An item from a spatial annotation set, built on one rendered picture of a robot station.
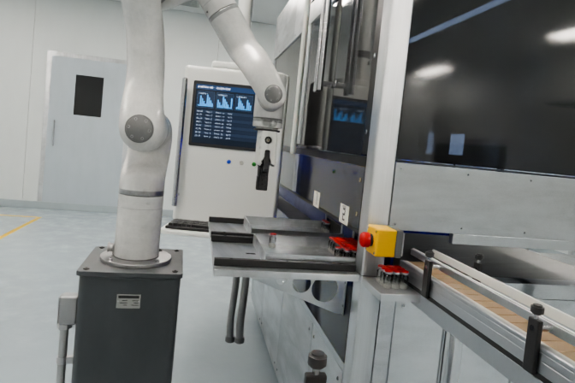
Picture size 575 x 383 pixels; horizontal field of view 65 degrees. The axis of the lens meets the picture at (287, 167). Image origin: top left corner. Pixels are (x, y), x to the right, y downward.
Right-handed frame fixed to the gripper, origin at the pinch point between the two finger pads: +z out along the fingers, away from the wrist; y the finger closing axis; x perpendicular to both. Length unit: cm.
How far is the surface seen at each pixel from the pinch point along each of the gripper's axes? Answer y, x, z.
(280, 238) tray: 19.6, -10.9, 20.1
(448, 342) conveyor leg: -34, -43, 31
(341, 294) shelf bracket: -1.1, -27.2, 31.4
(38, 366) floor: 109, 87, 110
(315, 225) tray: 54, -32, 21
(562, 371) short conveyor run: -70, -39, 19
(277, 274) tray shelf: -11.0, -5.0, 23.2
